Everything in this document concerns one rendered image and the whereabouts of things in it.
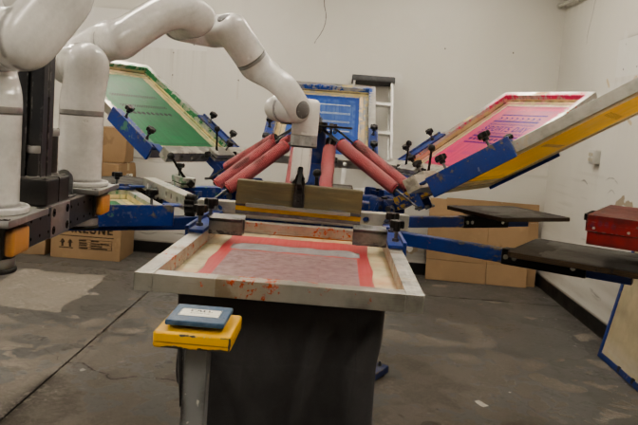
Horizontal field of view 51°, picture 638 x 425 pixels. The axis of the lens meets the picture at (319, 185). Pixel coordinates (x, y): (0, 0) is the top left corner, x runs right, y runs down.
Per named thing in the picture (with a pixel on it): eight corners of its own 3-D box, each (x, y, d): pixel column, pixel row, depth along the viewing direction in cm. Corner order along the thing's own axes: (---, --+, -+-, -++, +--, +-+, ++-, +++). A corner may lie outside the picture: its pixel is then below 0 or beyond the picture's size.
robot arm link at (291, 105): (231, 67, 174) (272, 128, 185) (257, 66, 164) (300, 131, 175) (252, 47, 177) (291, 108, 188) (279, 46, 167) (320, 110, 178)
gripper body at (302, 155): (291, 140, 192) (289, 179, 193) (289, 141, 182) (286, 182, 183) (317, 142, 192) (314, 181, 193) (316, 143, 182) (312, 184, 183)
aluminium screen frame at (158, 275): (423, 314, 132) (425, 296, 131) (133, 290, 133) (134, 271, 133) (392, 244, 210) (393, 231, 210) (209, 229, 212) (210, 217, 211)
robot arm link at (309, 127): (282, 94, 176) (262, 93, 183) (279, 134, 177) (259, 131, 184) (326, 99, 185) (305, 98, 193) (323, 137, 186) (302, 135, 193)
